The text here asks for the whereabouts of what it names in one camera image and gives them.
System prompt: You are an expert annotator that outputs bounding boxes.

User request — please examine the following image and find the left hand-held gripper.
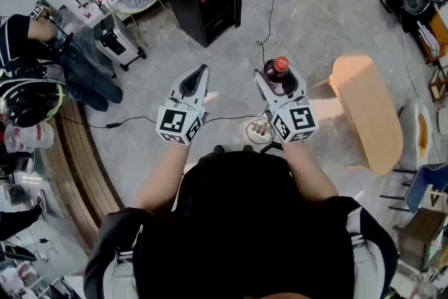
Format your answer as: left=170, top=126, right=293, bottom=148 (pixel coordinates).
left=155, top=63, right=210, bottom=146

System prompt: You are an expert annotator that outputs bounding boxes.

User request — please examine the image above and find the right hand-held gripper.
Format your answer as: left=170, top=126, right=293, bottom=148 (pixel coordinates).
left=253, top=65, right=320, bottom=144

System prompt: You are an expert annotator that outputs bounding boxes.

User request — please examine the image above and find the red-capped cola bottle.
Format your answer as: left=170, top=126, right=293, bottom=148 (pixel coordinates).
left=262, top=55, right=291, bottom=95

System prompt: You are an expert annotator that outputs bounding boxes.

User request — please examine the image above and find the person's right forearm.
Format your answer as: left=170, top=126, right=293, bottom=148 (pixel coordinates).
left=281, top=141, right=339, bottom=204

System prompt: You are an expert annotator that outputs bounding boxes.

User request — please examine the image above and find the person's left forearm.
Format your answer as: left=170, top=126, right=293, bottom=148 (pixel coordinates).
left=134, top=141, right=192, bottom=211

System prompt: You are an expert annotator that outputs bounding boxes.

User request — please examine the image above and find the light wooden oval table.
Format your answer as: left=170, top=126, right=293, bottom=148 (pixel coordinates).
left=311, top=52, right=405, bottom=176

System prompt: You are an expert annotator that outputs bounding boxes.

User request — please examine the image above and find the silver wheeled suitcase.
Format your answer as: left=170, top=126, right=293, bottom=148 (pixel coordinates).
left=92, top=13, right=147, bottom=72

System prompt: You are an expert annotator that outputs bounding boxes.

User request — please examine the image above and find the clear plastic storage box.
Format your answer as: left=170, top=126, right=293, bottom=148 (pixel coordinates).
left=52, top=5, right=106, bottom=57

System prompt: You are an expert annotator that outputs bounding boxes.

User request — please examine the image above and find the curved wooden platform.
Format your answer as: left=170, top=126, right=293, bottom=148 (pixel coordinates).
left=41, top=99, right=124, bottom=253

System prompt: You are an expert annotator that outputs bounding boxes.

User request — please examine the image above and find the person's torso in black shirt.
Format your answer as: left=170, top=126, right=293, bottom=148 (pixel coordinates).
left=83, top=146, right=400, bottom=299

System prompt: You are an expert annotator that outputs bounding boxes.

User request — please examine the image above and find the white chair with yellow cushion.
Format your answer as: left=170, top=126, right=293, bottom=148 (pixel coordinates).
left=398, top=99, right=434, bottom=169

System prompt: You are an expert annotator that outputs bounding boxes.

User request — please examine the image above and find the white plastic bag red print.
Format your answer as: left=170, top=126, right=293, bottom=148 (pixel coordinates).
left=3, top=121, right=55, bottom=153

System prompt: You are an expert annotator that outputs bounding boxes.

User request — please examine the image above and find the blue chair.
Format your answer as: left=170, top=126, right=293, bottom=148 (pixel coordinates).
left=379, top=163, right=448, bottom=214

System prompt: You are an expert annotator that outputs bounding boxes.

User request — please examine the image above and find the brown wooden stool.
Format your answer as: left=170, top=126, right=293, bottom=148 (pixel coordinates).
left=391, top=208, right=448, bottom=271

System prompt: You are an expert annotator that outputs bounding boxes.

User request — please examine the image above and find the black fan cable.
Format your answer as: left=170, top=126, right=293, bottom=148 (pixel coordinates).
left=255, top=0, right=276, bottom=64

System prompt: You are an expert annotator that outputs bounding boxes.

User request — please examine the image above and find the black floor cable with adapter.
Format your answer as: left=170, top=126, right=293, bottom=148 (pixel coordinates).
left=59, top=114, right=158, bottom=130

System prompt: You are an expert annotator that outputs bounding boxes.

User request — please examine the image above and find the white backpack shoulder strap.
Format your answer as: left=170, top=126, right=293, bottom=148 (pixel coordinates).
left=101, top=223, right=143, bottom=299
left=346, top=206, right=386, bottom=299

